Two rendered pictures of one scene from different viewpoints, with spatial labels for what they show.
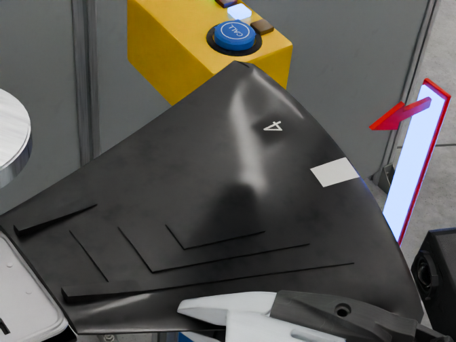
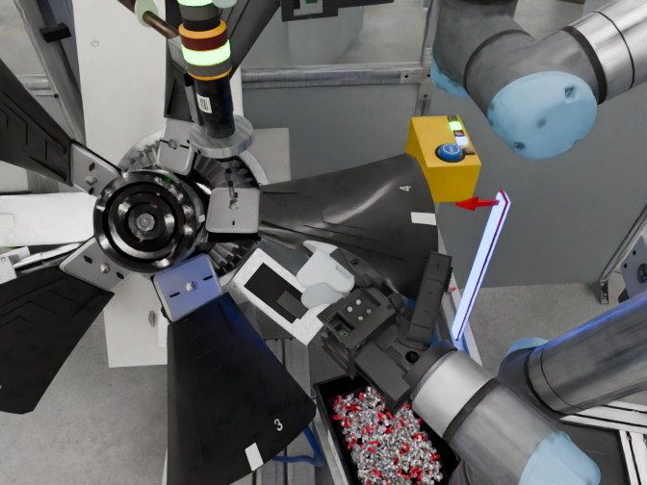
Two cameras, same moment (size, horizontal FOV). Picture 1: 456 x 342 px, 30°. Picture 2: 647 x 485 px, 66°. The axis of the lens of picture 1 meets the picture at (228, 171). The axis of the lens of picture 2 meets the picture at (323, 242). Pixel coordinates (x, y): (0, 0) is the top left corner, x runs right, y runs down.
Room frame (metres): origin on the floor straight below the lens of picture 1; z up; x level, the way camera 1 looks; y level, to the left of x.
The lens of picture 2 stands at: (-0.04, -0.24, 1.62)
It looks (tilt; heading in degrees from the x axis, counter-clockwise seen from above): 47 degrees down; 36
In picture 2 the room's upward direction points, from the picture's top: straight up
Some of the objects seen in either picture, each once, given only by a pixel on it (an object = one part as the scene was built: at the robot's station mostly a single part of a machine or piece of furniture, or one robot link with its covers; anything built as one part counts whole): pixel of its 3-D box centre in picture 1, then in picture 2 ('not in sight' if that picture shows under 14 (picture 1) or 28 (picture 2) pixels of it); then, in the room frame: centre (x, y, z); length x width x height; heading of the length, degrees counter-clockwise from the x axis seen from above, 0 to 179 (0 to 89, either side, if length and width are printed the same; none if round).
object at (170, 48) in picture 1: (205, 56); (439, 160); (0.73, 0.04, 1.02); 0.16 x 0.10 x 0.11; 40
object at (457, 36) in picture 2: not in sight; (477, 43); (0.47, -0.07, 1.38); 0.11 x 0.08 x 0.11; 47
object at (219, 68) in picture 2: not in sight; (208, 61); (0.27, 0.12, 1.39); 0.04 x 0.04 x 0.01
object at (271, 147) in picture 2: not in sight; (218, 162); (0.62, 0.57, 0.85); 0.36 x 0.24 x 0.03; 130
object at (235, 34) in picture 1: (234, 36); (450, 151); (0.69, 0.01, 1.08); 0.04 x 0.04 x 0.02
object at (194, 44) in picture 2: not in sight; (203, 34); (0.27, 0.12, 1.41); 0.04 x 0.04 x 0.01
